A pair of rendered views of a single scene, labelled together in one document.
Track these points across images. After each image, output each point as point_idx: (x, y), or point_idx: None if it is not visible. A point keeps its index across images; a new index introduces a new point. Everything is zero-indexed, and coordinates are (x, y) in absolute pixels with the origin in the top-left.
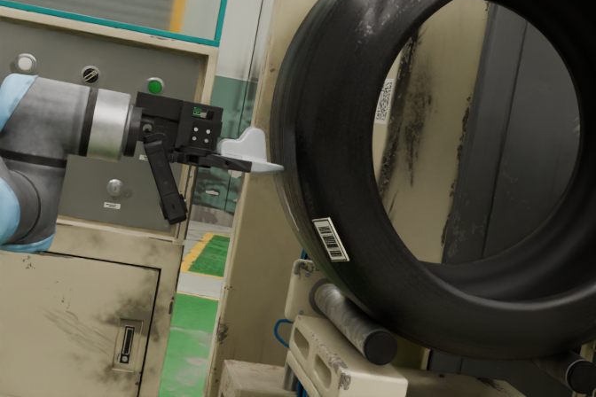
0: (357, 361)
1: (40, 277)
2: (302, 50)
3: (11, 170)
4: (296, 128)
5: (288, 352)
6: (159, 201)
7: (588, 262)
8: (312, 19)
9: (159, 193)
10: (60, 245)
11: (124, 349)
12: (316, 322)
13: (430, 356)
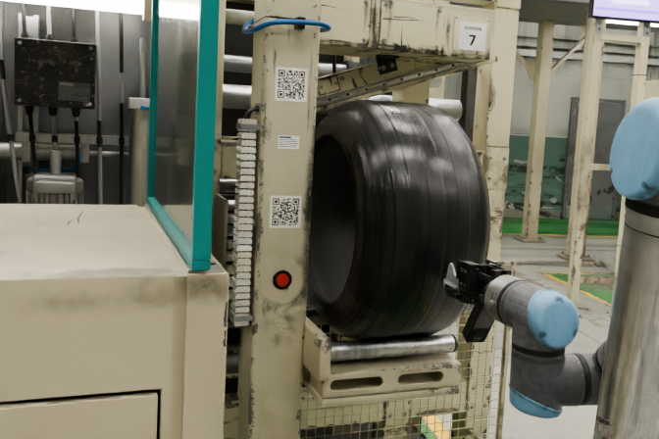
0: (428, 360)
1: None
2: (463, 209)
3: (580, 354)
4: (480, 254)
5: (324, 400)
6: (481, 332)
7: (320, 263)
8: (441, 187)
9: (490, 326)
10: None
11: None
12: (340, 368)
13: None
